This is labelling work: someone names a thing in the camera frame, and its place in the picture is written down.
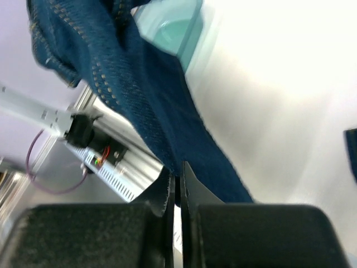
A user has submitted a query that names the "slotted cable duct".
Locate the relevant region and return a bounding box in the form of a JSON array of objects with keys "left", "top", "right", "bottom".
[{"left": 64, "top": 139, "right": 146, "bottom": 202}]

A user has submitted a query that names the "teal plastic basin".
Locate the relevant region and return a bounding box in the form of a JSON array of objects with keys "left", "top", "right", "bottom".
[{"left": 133, "top": 0, "right": 203, "bottom": 71}]

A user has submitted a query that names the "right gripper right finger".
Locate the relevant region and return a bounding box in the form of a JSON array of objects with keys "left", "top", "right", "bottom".
[{"left": 180, "top": 162, "right": 350, "bottom": 267}]

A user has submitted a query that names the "dark denim skirt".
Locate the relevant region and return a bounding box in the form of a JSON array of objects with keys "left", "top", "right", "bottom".
[{"left": 27, "top": 0, "right": 252, "bottom": 203}]

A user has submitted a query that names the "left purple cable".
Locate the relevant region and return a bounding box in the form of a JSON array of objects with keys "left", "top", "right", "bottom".
[{"left": 25, "top": 130, "right": 89, "bottom": 195}]

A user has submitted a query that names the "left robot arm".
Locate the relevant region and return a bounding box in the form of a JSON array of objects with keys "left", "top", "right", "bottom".
[{"left": 1, "top": 84, "right": 94, "bottom": 148}]

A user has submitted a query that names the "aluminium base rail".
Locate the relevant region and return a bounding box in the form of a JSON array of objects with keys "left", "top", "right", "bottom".
[{"left": 74, "top": 86, "right": 162, "bottom": 190}]

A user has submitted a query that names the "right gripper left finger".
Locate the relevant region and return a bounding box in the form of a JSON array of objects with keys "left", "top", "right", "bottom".
[{"left": 1, "top": 171, "right": 175, "bottom": 267}]

